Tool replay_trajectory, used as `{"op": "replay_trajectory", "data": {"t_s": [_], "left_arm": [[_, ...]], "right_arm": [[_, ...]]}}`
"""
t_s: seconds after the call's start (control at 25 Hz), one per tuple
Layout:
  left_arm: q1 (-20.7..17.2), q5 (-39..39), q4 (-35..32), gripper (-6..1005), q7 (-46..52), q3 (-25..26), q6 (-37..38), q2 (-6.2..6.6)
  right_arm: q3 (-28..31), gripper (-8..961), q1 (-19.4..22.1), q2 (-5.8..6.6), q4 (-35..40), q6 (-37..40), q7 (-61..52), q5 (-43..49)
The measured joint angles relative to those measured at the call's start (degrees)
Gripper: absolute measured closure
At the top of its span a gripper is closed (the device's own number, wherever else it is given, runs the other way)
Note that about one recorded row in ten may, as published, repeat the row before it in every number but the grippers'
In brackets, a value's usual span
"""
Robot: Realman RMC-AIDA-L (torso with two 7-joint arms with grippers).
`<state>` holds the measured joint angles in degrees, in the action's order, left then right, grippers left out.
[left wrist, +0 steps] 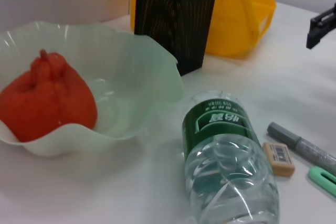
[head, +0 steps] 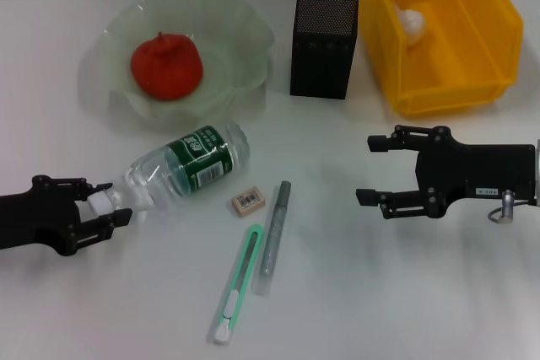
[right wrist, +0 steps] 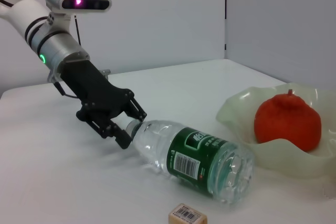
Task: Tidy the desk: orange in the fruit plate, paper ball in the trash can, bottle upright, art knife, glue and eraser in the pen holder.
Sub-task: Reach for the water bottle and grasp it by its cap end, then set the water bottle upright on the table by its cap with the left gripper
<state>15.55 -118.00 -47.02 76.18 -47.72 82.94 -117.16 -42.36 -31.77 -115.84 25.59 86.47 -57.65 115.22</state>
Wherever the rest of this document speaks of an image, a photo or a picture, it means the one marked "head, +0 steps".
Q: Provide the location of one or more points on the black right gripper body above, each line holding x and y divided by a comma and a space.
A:
476, 170

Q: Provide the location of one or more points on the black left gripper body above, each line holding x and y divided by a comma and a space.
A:
38, 218

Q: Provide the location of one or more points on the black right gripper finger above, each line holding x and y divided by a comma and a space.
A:
405, 205
379, 143

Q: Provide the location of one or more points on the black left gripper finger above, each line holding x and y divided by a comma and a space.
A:
80, 188
105, 223

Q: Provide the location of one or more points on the clear bottle with green label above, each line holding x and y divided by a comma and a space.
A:
194, 162

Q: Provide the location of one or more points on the white paper ball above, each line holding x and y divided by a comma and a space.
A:
411, 25

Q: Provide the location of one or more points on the green utility knife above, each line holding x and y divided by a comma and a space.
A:
238, 275

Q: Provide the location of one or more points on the black mesh pen holder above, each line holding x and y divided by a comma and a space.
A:
322, 52

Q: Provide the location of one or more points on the gray pen in clear sleeve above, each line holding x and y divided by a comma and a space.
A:
274, 238

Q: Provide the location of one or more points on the beige eraser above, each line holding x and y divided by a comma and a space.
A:
249, 202

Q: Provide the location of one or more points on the green glass fruit plate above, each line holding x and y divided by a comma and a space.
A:
236, 39

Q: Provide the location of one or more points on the yellow plastic bin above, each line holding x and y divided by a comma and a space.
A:
464, 60

